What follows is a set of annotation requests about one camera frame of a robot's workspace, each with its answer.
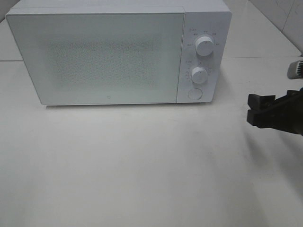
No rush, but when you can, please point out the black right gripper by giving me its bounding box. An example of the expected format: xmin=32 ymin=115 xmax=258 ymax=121
xmin=247 ymin=60 xmax=303 ymax=135

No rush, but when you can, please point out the round white door button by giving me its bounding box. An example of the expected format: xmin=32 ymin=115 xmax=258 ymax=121
xmin=188 ymin=88 xmax=203 ymax=100

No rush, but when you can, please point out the white microwave door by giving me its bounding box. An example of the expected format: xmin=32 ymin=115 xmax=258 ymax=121
xmin=7 ymin=13 xmax=184 ymax=105

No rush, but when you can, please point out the lower white timer knob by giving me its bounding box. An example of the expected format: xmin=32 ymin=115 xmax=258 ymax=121
xmin=191 ymin=67 xmax=208 ymax=84

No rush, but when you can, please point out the upper white power knob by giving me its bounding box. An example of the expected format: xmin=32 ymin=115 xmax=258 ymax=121
xmin=194 ymin=35 xmax=215 ymax=57

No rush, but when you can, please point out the white microwave oven body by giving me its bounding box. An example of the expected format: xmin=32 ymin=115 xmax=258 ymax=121
xmin=5 ymin=0 xmax=232 ymax=105

